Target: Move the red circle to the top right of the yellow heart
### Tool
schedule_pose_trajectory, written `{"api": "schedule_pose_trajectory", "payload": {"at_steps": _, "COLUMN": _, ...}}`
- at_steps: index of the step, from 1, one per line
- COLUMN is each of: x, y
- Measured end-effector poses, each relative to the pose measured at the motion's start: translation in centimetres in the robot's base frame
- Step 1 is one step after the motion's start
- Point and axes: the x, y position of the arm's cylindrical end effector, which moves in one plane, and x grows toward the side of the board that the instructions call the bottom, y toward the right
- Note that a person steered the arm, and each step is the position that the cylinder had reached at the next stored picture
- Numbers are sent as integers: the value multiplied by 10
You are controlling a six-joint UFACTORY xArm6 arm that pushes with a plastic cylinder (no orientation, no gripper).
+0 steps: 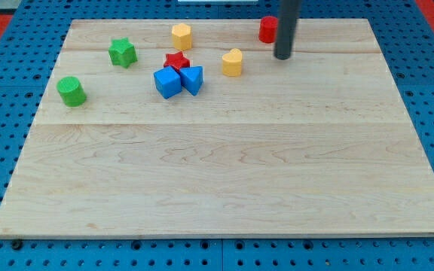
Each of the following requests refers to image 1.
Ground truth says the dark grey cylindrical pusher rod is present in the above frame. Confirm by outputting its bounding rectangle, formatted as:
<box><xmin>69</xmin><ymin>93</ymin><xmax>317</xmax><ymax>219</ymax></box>
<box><xmin>274</xmin><ymin>0</ymin><xmax>302</xmax><ymax>60</ymax></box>

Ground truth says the yellow hexagon block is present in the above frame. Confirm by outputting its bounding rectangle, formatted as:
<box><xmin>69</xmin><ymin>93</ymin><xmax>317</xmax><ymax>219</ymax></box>
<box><xmin>171</xmin><ymin>23</ymin><xmax>192</xmax><ymax>51</ymax></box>

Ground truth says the blue perforated base panel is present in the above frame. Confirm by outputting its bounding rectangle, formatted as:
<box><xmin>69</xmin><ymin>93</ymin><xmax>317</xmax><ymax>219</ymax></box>
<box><xmin>0</xmin><ymin>1</ymin><xmax>434</xmax><ymax>270</ymax></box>

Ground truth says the yellow heart block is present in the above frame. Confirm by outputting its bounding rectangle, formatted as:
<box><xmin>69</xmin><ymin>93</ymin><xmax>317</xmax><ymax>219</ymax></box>
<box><xmin>222</xmin><ymin>48</ymin><xmax>243</xmax><ymax>77</ymax></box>

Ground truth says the red star block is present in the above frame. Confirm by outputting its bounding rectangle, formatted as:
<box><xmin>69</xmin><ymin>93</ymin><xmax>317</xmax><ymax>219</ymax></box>
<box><xmin>164</xmin><ymin>51</ymin><xmax>191</xmax><ymax>73</ymax></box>

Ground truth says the blue triangle block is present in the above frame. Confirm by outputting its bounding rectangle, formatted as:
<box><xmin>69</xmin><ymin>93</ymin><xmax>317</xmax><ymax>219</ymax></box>
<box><xmin>180</xmin><ymin>66</ymin><xmax>203</xmax><ymax>96</ymax></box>

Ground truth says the light wooden board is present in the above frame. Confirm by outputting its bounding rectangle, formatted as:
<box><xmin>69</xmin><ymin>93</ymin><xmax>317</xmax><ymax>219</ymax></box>
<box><xmin>0</xmin><ymin>19</ymin><xmax>434</xmax><ymax>239</ymax></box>

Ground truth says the blue cube block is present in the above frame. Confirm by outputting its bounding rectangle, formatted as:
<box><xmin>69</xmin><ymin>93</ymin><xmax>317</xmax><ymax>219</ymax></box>
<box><xmin>154</xmin><ymin>66</ymin><xmax>182</xmax><ymax>99</ymax></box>

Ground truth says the green star block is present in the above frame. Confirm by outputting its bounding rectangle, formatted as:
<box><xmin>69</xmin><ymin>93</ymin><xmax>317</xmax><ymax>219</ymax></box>
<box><xmin>108</xmin><ymin>38</ymin><xmax>138</xmax><ymax>69</ymax></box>

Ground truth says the green cylinder block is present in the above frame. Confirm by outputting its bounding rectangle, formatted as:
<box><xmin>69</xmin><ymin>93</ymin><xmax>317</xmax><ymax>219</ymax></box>
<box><xmin>57</xmin><ymin>76</ymin><xmax>87</xmax><ymax>107</ymax></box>

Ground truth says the red cylinder block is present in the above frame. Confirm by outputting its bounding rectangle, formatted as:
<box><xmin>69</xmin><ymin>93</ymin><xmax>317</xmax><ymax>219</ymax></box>
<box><xmin>258</xmin><ymin>16</ymin><xmax>278</xmax><ymax>44</ymax></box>

